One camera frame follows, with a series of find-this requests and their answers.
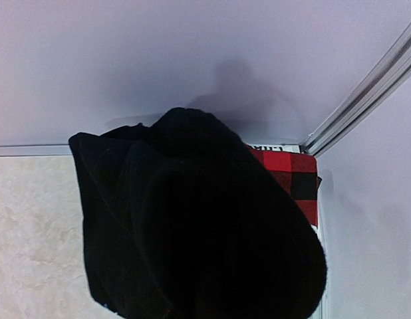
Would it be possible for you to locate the black t-shirt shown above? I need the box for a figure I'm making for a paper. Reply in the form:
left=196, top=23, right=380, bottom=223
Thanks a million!
left=68, top=108, right=327, bottom=318

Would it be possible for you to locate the right aluminium frame post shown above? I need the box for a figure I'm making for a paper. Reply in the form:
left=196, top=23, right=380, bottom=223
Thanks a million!
left=299, top=22, right=411, bottom=157

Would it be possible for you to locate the red black plaid shirt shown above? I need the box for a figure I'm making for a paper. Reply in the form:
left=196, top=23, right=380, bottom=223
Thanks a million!
left=247, top=144, right=322, bottom=231

